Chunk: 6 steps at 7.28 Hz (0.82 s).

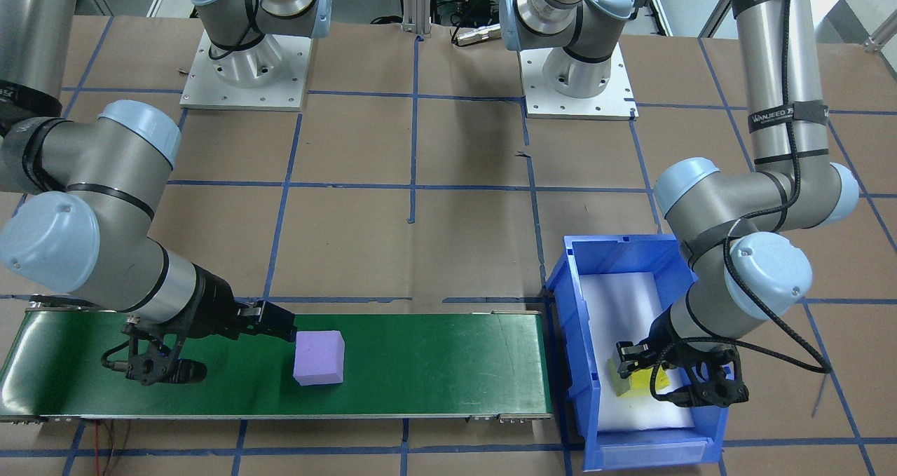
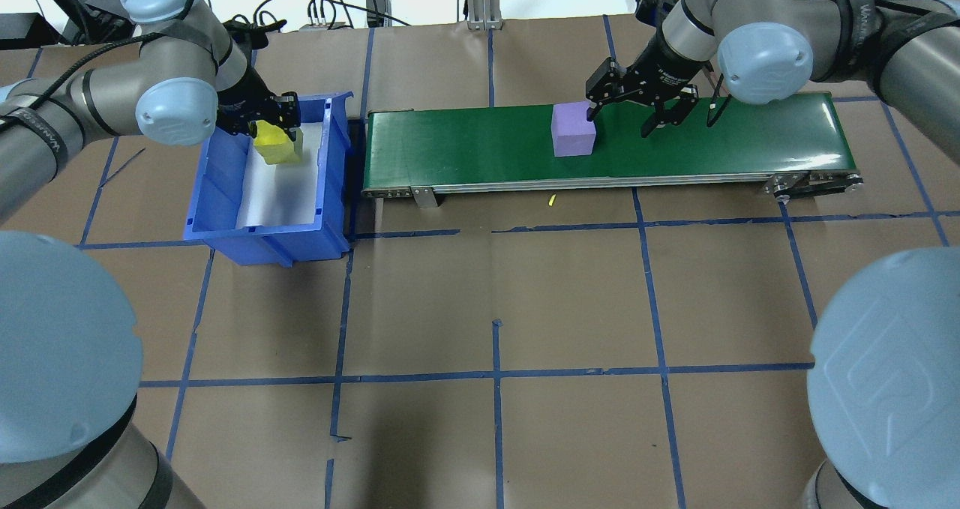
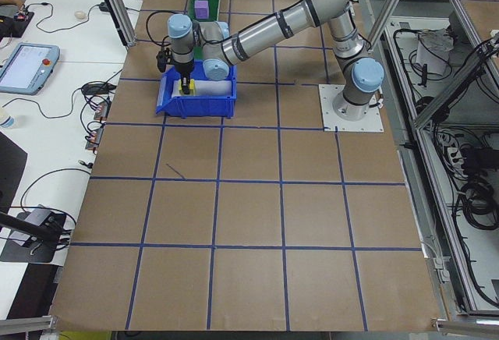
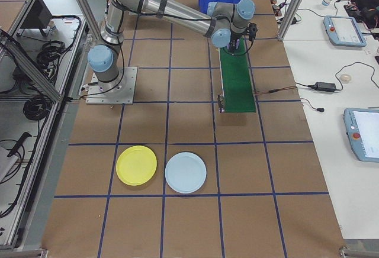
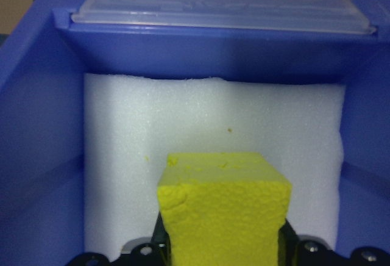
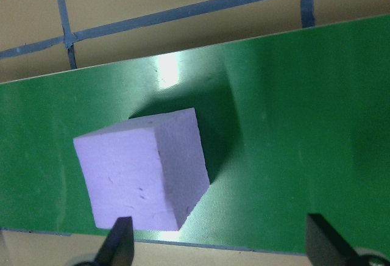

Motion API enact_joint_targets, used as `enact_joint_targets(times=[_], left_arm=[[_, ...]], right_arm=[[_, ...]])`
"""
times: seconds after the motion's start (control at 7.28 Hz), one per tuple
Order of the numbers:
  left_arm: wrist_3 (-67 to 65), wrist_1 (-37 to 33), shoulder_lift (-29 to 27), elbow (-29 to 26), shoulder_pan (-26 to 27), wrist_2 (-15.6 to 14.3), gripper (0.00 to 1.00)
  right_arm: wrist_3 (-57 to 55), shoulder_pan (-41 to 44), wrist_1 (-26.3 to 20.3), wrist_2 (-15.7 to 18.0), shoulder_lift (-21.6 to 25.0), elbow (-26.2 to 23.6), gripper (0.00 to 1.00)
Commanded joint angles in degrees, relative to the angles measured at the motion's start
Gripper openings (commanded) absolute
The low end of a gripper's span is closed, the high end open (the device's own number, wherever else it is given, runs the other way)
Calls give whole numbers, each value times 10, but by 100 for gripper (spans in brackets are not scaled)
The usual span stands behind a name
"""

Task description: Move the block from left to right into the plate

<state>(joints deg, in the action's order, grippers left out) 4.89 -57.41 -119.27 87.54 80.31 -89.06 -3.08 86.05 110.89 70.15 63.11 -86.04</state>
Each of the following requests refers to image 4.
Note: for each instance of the black electronics board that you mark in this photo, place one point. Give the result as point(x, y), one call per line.
point(352, 7)

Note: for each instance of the black control box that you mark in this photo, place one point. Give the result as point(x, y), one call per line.
point(37, 12)

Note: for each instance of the light blue plastic plate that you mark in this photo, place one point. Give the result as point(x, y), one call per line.
point(185, 172)

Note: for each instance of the white square base plate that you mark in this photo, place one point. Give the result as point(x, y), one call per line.
point(130, 92)

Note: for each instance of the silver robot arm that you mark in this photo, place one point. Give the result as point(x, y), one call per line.
point(177, 9)

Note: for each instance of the purple foam block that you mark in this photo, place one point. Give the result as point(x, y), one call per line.
point(238, 43)

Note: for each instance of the black power adapter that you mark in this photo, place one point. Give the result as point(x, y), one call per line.
point(325, 86)

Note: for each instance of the grey sheet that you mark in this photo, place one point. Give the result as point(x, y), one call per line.
point(4, 163)

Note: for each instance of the aluminium table rail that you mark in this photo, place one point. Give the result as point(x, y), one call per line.
point(32, 253)
point(361, 249)

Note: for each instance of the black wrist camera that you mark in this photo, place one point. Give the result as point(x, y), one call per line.
point(251, 30)

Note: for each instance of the metal bar V frame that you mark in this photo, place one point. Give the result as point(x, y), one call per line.
point(32, 74)

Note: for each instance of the aluminium profile post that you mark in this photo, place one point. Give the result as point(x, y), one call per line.
point(291, 8)

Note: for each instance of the beige round ball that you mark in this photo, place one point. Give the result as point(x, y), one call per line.
point(345, 77)

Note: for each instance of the small black adapter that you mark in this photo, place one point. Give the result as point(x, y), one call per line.
point(292, 20)

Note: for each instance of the green conveyor belt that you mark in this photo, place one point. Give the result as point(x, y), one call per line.
point(237, 77)

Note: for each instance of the yellow plastic plate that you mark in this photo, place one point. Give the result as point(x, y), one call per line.
point(136, 164)

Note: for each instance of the light blue teach pendant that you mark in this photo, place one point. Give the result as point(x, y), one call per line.
point(364, 133)
point(345, 31)

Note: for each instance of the printed white paper cup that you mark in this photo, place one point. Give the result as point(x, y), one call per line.
point(327, 0)

